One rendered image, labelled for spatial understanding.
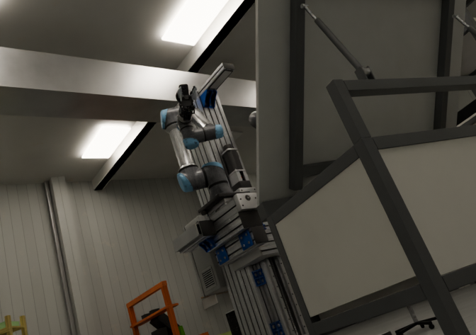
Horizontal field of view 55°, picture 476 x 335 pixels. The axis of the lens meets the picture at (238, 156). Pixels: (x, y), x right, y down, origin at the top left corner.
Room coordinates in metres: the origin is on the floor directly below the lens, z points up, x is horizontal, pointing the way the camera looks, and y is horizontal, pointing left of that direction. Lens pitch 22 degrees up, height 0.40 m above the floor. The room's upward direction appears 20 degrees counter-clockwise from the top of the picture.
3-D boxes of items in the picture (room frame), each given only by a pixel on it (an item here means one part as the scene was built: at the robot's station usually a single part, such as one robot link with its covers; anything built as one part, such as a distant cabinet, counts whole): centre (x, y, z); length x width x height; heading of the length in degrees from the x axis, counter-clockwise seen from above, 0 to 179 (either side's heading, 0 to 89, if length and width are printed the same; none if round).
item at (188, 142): (2.17, 0.19, 1.46); 0.11 x 0.08 x 0.11; 108
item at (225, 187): (2.46, 0.16, 1.21); 0.15 x 0.15 x 0.10
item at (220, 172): (2.46, 0.17, 1.33); 0.13 x 0.12 x 0.14; 108
